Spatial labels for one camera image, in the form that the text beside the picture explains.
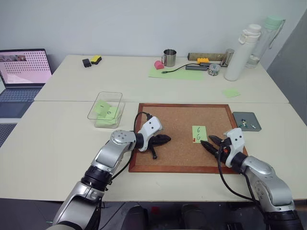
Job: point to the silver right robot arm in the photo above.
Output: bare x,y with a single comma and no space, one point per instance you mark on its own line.
271,177

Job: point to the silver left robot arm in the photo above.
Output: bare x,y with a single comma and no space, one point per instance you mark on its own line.
108,155

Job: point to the yellow and black eraser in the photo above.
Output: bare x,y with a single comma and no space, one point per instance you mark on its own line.
96,60

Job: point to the wood-framed cork board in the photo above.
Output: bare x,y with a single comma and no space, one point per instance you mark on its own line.
182,119

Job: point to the pale pushpin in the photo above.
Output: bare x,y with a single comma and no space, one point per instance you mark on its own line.
253,126

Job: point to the stainless steel mug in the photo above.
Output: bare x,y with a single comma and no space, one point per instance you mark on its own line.
170,58

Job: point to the small clear jar of pins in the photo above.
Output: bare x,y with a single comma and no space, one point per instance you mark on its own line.
214,70

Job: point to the steel cylinder tumbler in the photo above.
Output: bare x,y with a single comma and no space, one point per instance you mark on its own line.
227,57

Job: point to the green note marked 0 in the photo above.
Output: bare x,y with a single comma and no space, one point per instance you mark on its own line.
111,113

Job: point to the clear bottle with green lid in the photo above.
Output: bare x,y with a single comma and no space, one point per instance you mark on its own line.
261,43

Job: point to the black perforated mat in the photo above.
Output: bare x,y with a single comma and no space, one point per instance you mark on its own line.
5,133

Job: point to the stack of green notes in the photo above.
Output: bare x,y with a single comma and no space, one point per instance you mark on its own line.
105,123

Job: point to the white water bottle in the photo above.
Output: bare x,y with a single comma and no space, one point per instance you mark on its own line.
239,57

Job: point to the grey square tray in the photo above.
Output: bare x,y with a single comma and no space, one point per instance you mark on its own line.
251,117

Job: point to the blank green sticky note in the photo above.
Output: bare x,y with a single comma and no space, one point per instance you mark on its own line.
231,93

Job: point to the green note marked 1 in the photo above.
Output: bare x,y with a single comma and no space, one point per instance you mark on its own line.
102,107

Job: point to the white pushpin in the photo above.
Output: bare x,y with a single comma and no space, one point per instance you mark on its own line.
244,123

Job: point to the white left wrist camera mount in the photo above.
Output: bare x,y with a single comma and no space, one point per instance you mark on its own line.
150,125

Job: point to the green note marked 66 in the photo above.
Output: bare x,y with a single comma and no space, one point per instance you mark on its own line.
200,133

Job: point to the grey usb hub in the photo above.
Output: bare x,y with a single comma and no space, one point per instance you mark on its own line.
195,68

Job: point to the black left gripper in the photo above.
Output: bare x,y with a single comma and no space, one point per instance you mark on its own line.
153,141

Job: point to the yellow toy brick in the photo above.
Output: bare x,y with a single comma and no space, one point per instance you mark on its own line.
204,60

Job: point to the clear plastic box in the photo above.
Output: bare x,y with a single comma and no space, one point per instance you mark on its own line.
115,98

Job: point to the large green paper sheet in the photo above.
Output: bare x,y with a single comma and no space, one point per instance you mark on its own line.
177,75

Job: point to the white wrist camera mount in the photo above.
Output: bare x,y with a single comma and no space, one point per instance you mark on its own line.
150,125
236,140

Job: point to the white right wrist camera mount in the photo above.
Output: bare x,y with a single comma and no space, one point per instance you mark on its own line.
236,140

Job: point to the long speckled bar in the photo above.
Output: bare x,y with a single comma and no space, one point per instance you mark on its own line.
206,55

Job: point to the open laptop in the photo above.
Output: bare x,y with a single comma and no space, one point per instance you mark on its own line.
21,69

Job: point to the pink rounded block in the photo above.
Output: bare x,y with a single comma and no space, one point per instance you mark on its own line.
158,65

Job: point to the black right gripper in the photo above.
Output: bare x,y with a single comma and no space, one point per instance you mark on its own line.
223,148

